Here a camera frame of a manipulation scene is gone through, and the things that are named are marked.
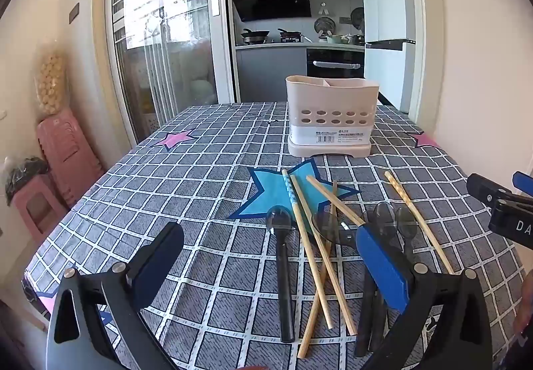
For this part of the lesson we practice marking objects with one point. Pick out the grey kitchen counter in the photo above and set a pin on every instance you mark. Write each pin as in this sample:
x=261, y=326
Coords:
x=270, y=70

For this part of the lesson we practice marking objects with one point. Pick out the dark wall switch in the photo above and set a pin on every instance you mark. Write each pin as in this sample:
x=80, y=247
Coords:
x=74, y=13

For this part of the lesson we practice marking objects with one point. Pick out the black frying pan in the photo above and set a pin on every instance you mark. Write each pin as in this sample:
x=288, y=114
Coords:
x=255, y=37
x=290, y=36

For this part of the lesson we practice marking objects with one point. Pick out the bag of yellow balls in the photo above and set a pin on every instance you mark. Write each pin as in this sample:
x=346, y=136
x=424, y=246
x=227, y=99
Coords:
x=50, y=82

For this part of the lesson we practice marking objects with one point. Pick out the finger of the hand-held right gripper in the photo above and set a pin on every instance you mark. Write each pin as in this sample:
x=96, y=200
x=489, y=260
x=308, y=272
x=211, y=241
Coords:
x=522, y=182
x=483, y=187

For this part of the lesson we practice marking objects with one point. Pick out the round wall plate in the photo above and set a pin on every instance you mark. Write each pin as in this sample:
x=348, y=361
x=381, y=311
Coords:
x=357, y=16
x=324, y=25

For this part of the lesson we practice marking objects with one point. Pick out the pink plastic stool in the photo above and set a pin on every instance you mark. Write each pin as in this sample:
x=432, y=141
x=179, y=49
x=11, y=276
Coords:
x=37, y=207

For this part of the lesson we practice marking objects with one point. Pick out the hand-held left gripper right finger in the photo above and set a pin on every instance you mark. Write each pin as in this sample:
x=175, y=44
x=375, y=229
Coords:
x=383, y=270

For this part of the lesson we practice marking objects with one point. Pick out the zigzag patterned bamboo chopstick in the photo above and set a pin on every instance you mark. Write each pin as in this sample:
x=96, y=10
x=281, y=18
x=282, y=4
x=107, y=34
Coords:
x=433, y=243

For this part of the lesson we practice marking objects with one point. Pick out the sliding glass door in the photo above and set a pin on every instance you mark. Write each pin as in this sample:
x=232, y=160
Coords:
x=166, y=20

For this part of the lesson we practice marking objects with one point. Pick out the black built-in oven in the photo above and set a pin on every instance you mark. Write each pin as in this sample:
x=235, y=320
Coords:
x=333, y=57

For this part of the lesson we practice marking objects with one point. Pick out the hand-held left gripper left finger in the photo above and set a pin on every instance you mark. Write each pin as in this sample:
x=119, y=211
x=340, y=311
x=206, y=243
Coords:
x=158, y=266

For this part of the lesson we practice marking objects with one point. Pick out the blue patterned bamboo chopstick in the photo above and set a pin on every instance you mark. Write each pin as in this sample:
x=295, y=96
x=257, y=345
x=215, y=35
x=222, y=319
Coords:
x=291, y=195

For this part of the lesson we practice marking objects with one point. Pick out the black plastic bag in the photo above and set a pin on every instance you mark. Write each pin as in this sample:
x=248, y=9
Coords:
x=25, y=176

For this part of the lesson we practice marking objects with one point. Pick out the plain bamboo chopstick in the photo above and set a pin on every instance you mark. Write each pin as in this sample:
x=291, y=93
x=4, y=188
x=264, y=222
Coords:
x=333, y=199
x=311, y=224
x=306, y=332

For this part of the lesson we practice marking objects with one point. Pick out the white wall hanger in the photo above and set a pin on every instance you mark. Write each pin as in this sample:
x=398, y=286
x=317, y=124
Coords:
x=323, y=8

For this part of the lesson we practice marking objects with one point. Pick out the beige plastic utensil holder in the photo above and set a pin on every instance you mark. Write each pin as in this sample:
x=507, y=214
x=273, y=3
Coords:
x=333, y=137

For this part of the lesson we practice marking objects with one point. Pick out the grey checked star tablecloth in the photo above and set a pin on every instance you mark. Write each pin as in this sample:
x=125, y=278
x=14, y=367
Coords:
x=200, y=195

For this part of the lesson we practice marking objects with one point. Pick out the green cooking pot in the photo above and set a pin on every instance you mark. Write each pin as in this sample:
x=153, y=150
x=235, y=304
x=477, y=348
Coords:
x=335, y=39

